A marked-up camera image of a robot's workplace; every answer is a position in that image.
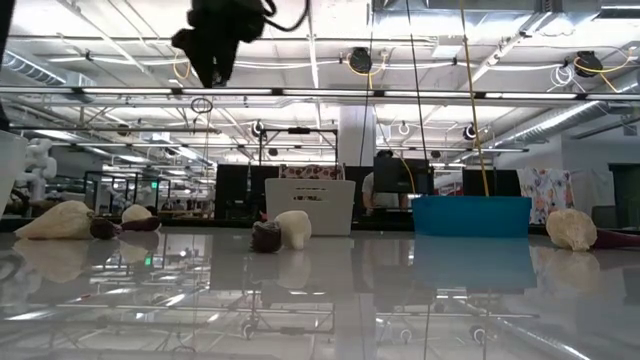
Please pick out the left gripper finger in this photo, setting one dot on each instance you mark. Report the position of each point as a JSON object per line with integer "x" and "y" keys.
{"x": 200, "y": 50}
{"x": 226, "y": 57}

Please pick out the small garlic bulb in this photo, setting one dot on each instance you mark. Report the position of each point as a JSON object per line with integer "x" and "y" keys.
{"x": 295, "y": 227}
{"x": 136, "y": 213}

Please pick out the small dark sweet potato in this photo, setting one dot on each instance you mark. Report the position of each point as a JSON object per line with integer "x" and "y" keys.
{"x": 102, "y": 229}

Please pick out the large elongated garlic bulb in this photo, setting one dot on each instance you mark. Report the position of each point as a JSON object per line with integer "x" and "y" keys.
{"x": 57, "y": 221}

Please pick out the long horizontal light bar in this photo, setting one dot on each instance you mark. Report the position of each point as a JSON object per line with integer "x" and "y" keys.
{"x": 325, "y": 92}

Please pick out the black screen panel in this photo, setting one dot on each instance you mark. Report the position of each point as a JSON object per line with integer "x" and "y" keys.
{"x": 257, "y": 192}
{"x": 400, "y": 175}
{"x": 231, "y": 192}
{"x": 500, "y": 182}

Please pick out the red floral cloth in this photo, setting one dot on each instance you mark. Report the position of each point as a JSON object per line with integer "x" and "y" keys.
{"x": 310, "y": 172}

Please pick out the white building column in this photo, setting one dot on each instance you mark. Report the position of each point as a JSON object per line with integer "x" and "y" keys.
{"x": 352, "y": 135}

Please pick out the white slotted plastic basket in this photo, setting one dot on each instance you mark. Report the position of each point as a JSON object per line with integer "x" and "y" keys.
{"x": 325, "y": 215}

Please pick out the person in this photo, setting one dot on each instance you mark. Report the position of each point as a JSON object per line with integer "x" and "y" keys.
{"x": 368, "y": 190}

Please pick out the white robot figure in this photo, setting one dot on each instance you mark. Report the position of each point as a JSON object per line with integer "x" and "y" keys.
{"x": 42, "y": 167}

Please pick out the blue plastic basket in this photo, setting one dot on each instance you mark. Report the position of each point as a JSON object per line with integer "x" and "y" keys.
{"x": 472, "y": 216}

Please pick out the colourful floral cloth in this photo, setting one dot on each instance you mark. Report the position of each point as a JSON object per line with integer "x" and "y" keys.
{"x": 547, "y": 192}

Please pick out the white hanging cloth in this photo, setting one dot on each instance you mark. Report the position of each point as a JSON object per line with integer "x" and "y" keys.
{"x": 592, "y": 190}

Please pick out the dark green cabinet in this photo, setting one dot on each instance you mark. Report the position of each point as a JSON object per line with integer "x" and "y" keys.
{"x": 625, "y": 190}

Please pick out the black metal frame stand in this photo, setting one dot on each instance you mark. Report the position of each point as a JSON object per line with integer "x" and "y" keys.
{"x": 299, "y": 130}

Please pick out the silver air duct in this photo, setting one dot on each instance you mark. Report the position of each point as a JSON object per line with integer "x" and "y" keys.
{"x": 565, "y": 117}

